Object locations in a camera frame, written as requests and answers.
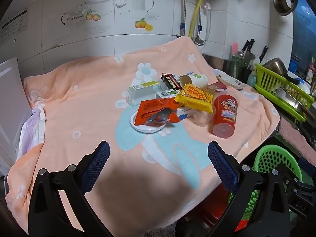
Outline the black handled knife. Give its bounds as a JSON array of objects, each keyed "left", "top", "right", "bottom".
[{"left": 257, "top": 46, "right": 268, "bottom": 65}]

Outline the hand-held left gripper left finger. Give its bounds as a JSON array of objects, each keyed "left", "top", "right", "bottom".
[{"left": 28, "top": 141, "right": 116, "bottom": 237}]

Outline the blue container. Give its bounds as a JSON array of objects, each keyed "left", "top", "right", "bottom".
[{"left": 289, "top": 55, "right": 300, "bottom": 73}]

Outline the green plastic basket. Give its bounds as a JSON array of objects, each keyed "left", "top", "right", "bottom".
[{"left": 227, "top": 144, "right": 303, "bottom": 221}]

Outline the wooden handled cleaver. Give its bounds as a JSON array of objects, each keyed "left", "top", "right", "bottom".
[{"left": 275, "top": 87, "right": 316, "bottom": 120}]

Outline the red printed seasoning packet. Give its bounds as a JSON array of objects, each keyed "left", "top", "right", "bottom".
[{"left": 306, "top": 57, "right": 316, "bottom": 87}]

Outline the teal bottle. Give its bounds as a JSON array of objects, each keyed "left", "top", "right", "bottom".
[{"left": 247, "top": 70, "right": 257, "bottom": 86}]

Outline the white flower print dish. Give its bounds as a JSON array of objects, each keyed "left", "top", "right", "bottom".
[{"left": 217, "top": 71, "right": 246, "bottom": 90}]

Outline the red plastic container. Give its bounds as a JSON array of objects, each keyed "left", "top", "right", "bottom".
[{"left": 201, "top": 185, "right": 237, "bottom": 230}]

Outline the tall red plastic cup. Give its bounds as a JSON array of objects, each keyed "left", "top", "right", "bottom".
[{"left": 212, "top": 90, "right": 240, "bottom": 139}]

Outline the green dish rack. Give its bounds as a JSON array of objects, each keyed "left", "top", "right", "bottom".
[{"left": 254, "top": 64, "right": 315, "bottom": 122}]

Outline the metal flexible hose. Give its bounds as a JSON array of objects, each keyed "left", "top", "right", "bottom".
[
  {"left": 197, "top": 5, "right": 202, "bottom": 40},
  {"left": 180, "top": 0, "right": 188, "bottom": 36}
]

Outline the metal wok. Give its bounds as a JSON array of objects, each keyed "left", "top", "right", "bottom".
[{"left": 262, "top": 57, "right": 299, "bottom": 86}]

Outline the red and gold can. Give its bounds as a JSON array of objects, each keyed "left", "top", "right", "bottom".
[{"left": 205, "top": 82, "right": 228, "bottom": 93}]

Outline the white door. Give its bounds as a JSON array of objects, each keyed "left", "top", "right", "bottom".
[{"left": 0, "top": 57, "right": 32, "bottom": 176}]

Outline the white green paper cup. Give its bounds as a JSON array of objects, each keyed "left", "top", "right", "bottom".
[{"left": 180, "top": 73, "right": 208, "bottom": 89}]

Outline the small white green box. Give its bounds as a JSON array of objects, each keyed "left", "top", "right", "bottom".
[{"left": 155, "top": 90, "right": 179, "bottom": 100}]

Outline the dark utensil holder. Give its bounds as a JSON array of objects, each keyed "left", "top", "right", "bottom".
[{"left": 223, "top": 54, "right": 250, "bottom": 82}]

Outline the white blue box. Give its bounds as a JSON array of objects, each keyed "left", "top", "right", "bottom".
[{"left": 176, "top": 104, "right": 195, "bottom": 121}]

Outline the grey knit cloth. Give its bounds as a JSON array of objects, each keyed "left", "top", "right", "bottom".
[{"left": 146, "top": 227, "right": 176, "bottom": 237}]

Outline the orange red snack wrapper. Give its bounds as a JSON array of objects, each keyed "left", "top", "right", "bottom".
[{"left": 134, "top": 98, "right": 181, "bottom": 126}]

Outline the white bowl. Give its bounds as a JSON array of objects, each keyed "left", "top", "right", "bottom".
[{"left": 297, "top": 81, "right": 311, "bottom": 95}]

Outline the tableware wall sticker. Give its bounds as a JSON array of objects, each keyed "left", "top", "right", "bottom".
[{"left": 60, "top": 0, "right": 161, "bottom": 34}]

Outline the black handled cleaver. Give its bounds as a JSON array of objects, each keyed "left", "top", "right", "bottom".
[{"left": 242, "top": 39, "right": 256, "bottom": 70}]

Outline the peach printed blanket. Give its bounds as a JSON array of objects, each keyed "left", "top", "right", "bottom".
[{"left": 6, "top": 36, "right": 280, "bottom": 230}]

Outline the yellow snack packet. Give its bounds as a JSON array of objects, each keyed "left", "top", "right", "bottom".
[{"left": 174, "top": 83, "right": 214, "bottom": 114}]

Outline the white cloth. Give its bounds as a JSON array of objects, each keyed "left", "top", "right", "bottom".
[{"left": 18, "top": 105, "right": 46, "bottom": 158}]

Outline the yellow hose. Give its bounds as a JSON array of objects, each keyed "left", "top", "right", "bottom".
[{"left": 188, "top": 0, "right": 208, "bottom": 39}]

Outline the black red box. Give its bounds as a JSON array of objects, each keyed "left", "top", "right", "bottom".
[{"left": 161, "top": 73, "right": 184, "bottom": 91}]

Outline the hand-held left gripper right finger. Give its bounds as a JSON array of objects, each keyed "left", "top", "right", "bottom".
[{"left": 207, "top": 141, "right": 290, "bottom": 237}]

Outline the clear plastic cup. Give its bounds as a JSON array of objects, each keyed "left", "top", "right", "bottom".
[{"left": 193, "top": 106, "right": 216, "bottom": 127}]

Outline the clear plastic tube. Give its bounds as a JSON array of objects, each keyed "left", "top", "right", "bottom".
[{"left": 202, "top": 2, "right": 212, "bottom": 40}]

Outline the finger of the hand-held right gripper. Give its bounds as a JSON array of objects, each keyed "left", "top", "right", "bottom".
[
  {"left": 297, "top": 157, "right": 316, "bottom": 173},
  {"left": 280, "top": 165, "right": 308, "bottom": 188}
]

